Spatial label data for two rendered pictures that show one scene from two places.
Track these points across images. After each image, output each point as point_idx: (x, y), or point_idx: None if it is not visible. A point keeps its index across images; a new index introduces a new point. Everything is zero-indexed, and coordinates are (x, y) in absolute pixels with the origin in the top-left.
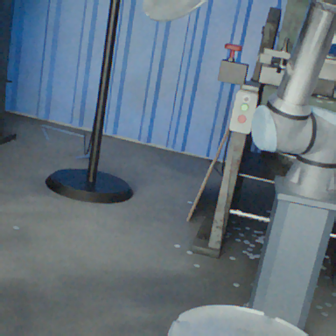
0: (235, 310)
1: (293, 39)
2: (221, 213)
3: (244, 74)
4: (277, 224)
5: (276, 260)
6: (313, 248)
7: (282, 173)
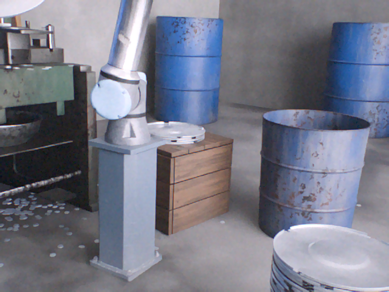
0: (276, 240)
1: None
2: None
3: None
4: (129, 176)
5: (137, 205)
6: (154, 181)
7: (2, 144)
